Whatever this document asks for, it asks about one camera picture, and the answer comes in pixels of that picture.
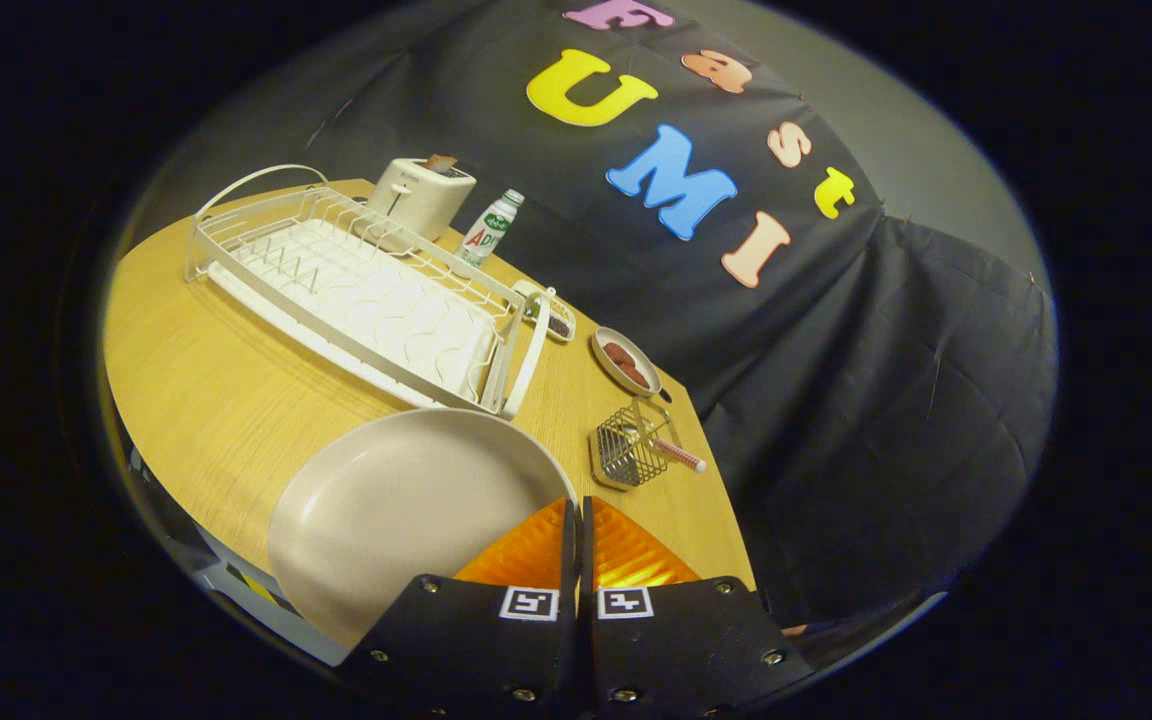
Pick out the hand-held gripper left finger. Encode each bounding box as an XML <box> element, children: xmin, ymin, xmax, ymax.
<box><xmin>336</xmin><ymin>497</ymin><xmax>582</xmax><ymax>720</ymax></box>

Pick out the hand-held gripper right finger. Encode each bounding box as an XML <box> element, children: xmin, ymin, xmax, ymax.
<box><xmin>581</xmin><ymin>495</ymin><xmax>817</xmax><ymax>720</ymax></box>

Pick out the white divided dish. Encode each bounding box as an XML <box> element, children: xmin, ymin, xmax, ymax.
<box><xmin>511</xmin><ymin>280</ymin><xmax>577</xmax><ymax>344</ymax></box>

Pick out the white toaster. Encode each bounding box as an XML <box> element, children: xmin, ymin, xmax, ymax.
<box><xmin>366</xmin><ymin>157</ymin><xmax>478</xmax><ymax>244</ymax></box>

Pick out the black backdrop cloth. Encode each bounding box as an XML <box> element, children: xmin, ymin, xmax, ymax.
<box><xmin>306</xmin><ymin>0</ymin><xmax>1059</xmax><ymax>631</ymax></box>

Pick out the beige shallow bowl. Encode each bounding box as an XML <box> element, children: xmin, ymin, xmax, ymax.
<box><xmin>591</xmin><ymin>327</ymin><xmax>663</xmax><ymax>399</ymax></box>

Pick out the white wire dish rack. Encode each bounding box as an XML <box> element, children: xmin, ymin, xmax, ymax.
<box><xmin>184</xmin><ymin>164</ymin><xmax>552</xmax><ymax>421</ymax></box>

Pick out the spoon with red striped handle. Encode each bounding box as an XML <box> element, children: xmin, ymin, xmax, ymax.
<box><xmin>616</xmin><ymin>422</ymin><xmax>708</xmax><ymax>474</ymax></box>

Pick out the white bottle green label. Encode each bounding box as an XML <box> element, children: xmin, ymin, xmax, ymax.
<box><xmin>456</xmin><ymin>189</ymin><xmax>526</xmax><ymax>269</ymax></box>

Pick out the metal wire basket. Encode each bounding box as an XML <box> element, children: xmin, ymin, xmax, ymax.
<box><xmin>589</xmin><ymin>397</ymin><xmax>685</xmax><ymax>492</ymax></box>

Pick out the beige round plate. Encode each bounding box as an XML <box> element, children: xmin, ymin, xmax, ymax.
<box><xmin>267</xmin><ymin>408</ymin><xmax>579</xmax><ymax>649</ymax></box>

